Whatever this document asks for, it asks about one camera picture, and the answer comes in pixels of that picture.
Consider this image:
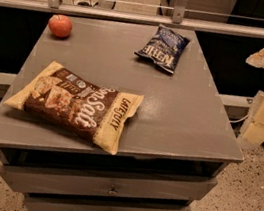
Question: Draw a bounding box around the red apple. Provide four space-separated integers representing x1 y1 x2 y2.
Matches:
48 14 73 38

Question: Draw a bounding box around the grey drawer cabinet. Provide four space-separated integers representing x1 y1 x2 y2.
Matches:
0 18 243 211

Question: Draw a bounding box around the blue Kettle chips bag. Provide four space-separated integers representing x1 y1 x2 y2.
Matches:
135 24 190 74

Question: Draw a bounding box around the middle drawer with knob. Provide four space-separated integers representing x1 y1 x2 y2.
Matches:
24 193 190 211

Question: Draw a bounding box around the drawer with knob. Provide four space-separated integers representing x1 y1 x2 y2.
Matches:
0 165 217 201
24 193 190 211

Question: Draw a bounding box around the brown yellow chips bag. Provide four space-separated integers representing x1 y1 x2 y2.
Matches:
6 61 143 155

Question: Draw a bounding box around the top drawer with knob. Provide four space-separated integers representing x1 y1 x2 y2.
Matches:
0 165 217 201

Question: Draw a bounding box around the white cable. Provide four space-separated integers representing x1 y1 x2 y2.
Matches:
228 74 264 130

